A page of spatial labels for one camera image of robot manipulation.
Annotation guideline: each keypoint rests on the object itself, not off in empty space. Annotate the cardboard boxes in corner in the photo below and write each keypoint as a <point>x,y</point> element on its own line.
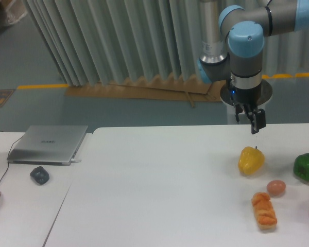
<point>11,12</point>

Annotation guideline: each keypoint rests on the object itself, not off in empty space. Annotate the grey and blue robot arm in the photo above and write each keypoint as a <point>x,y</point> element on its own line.
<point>233,42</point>

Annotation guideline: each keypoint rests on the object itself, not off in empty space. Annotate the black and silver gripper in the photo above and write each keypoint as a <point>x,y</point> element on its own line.
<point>247,90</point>

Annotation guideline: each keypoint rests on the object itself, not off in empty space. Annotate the brown cardboard sheet on floor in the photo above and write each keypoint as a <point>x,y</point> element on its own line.
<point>192,90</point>

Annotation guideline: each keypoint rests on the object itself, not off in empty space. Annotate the silver closed laptop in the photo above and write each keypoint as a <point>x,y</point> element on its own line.
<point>48,145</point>

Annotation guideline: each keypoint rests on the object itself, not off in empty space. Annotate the pale green folding screen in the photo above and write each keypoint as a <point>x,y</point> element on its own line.
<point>103,41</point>

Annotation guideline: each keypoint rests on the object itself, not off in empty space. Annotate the orange braided bread loaf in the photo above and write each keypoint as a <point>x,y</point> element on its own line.
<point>264,213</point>

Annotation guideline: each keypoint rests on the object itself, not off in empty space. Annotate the brown egg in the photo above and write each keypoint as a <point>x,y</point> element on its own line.
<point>276,187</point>

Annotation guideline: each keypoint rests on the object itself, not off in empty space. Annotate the yellow bell pepper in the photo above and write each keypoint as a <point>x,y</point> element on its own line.
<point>250,160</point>

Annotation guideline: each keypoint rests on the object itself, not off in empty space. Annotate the green bell pepper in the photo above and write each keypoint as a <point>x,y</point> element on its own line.
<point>301,167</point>

